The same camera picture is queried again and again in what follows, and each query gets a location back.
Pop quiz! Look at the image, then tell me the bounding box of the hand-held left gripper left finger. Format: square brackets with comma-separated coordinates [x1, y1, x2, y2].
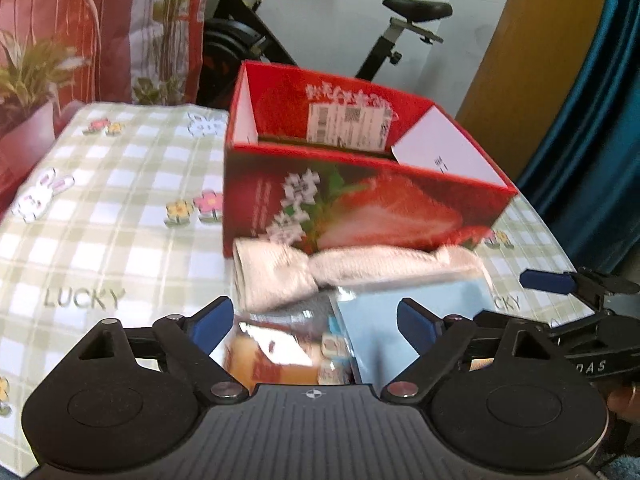
[74, 296, 249, 407]

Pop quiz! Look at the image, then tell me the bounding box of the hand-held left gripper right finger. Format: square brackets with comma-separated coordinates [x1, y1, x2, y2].
[380, 297, 572, 406]

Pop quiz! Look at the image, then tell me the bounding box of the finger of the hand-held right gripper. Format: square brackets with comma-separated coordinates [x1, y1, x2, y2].
[519, 267, 640, 309]
[472, 309, 609, 344]

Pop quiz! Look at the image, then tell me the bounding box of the blue soft packet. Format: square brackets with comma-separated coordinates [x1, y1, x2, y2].
[334, 277, 494, 386]

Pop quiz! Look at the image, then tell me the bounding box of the orange cake snack packet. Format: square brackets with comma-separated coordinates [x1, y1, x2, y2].
[221, 294, 362, 393]

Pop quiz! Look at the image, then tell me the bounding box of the white towel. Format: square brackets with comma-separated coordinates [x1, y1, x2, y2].
[232, 236, 496, 313]

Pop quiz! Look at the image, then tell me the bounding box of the red cardboard box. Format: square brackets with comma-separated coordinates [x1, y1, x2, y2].
[222, 60, 520, 261]

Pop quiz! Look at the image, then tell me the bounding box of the person's right hand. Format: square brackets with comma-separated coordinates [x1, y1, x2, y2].
[606, 381, 640, 424]

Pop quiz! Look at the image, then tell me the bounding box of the checked tablecloth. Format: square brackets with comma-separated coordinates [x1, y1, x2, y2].
[0, 101, 581, 477]

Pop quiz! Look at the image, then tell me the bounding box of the teal curtain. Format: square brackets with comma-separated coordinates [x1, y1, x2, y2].
[515, 0, 640, 277]

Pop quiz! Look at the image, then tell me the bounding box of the wooden door panel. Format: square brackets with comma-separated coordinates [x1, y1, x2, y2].
[452, 0, 615, 182]

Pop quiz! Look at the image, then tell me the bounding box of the black exercise bike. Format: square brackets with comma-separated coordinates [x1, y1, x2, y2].
[201, 0, 454, 109]

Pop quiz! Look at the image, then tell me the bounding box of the pink printed backdrop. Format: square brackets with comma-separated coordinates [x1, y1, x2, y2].
[0, 0, 213, 213]

